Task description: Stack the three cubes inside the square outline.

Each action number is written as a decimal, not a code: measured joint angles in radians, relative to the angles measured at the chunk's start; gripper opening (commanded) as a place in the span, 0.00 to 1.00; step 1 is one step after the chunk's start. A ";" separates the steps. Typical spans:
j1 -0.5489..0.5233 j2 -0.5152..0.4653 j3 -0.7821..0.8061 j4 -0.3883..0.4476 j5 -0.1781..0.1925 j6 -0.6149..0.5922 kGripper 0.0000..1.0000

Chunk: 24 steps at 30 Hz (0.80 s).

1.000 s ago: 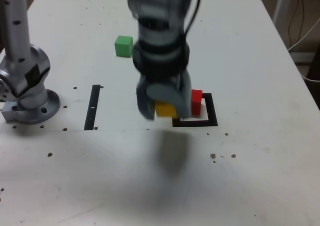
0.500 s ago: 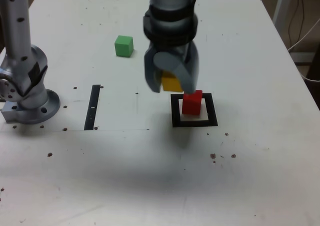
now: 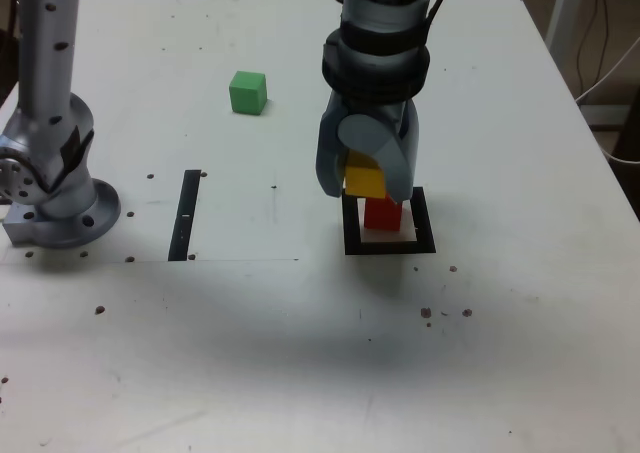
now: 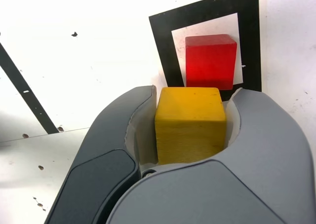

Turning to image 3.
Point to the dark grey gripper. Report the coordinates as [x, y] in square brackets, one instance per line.
[372, 109]

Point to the yellow cube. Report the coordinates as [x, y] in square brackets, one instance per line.
[365, 183]

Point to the red cube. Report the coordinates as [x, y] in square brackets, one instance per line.
[382, 218]

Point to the green cube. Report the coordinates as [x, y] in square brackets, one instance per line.
[245, 98]

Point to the black tape square outline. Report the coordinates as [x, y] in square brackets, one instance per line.
[390, 249]

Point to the black tape strip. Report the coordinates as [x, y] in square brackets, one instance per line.
[181, 243]

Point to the grey box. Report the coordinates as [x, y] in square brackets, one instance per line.
[605, 115]

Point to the white metal post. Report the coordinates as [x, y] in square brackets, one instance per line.
[562, 13]

